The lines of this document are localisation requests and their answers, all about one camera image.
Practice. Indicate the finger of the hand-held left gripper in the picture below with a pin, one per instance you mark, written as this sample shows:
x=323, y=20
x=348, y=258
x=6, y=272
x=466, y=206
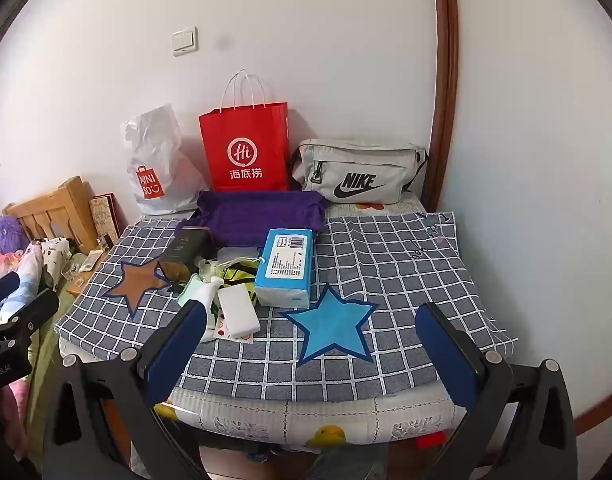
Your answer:
x=1, y=291
x=33, y=315

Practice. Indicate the brown patterned book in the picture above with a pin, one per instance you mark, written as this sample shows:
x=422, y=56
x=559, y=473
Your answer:
x=103, y=215

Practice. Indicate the white power bank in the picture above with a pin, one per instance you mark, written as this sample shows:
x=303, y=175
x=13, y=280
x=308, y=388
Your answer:
x=238, y=312

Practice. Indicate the white plastic shopping bag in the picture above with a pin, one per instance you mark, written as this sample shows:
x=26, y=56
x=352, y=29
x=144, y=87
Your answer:
x=156, y=160

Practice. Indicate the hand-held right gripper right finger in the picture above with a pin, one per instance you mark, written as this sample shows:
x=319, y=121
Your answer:
x=448, y=355

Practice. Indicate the person's jeans leg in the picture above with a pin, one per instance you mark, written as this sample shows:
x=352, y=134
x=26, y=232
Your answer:
x=346, y=465

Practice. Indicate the mint green fabric item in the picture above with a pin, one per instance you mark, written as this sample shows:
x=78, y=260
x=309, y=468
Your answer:
x=196, y=291

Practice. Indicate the white dark spotted pillow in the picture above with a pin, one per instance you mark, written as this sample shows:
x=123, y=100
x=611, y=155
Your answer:
x=53, y=255

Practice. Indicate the wooden nightstand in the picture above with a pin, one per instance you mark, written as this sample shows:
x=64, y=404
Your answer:
x=86, y=282

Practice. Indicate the pastel printed quilt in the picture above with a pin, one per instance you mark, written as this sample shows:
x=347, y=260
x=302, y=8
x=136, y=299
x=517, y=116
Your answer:
x=23, y=265

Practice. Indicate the wooden bed headboard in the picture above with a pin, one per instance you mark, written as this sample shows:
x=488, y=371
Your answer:
x=61, y=210

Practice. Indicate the white wall light switch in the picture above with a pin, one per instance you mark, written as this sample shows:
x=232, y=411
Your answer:
x=185, y=41

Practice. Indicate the blue tissue pack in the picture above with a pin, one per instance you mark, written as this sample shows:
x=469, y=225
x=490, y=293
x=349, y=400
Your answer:
x=286, y=265

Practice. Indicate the grey checked star blanket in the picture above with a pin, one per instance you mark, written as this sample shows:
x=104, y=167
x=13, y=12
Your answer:
x=385, y=270

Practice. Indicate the brown wooden door frame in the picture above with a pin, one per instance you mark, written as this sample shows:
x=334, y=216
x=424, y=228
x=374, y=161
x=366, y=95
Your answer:
x=443, y=85

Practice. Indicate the yellow black zip pouch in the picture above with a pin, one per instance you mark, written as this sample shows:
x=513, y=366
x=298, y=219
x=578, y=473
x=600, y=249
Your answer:
x=236, y=275

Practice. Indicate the purple cloth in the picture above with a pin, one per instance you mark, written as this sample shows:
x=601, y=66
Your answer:
x=256, y=215

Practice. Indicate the purple plush toy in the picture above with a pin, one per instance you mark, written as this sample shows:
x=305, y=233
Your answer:
x=11, y=232

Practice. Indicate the dark green tea tin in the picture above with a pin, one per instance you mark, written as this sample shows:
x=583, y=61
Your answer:
x=183, y=255

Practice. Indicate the clear drinking glass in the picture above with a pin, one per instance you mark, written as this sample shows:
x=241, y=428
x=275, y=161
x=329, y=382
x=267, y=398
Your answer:
x=71, y=275

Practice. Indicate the grey waist bag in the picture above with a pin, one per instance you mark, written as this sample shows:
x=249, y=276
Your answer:
x=356, y=165

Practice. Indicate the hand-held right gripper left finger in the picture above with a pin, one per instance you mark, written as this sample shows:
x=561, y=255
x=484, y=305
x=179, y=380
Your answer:
x=178, y=345

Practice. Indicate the white orange printed packet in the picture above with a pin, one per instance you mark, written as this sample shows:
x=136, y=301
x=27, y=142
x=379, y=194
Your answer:
x=217, y=329

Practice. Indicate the red paper shopping bag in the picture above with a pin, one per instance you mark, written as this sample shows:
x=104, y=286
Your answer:
x=246, y=135

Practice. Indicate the white tube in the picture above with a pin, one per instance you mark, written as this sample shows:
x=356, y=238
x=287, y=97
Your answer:
x=92, y=261

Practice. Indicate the green bed sheet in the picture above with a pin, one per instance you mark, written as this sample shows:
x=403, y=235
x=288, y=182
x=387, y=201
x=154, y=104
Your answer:
x=46, y=360

